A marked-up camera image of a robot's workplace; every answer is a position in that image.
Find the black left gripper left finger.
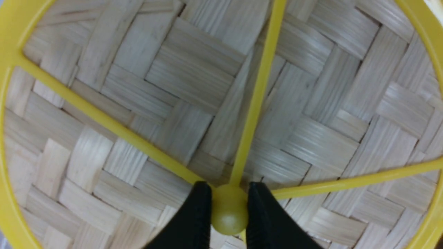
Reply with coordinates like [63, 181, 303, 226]
[144, 181, 212, 249]

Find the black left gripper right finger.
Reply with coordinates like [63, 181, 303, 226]
[246, 182, 322, 249]

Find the yellow woven steamer lid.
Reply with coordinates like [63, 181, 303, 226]
[1, 0, 442, 249]

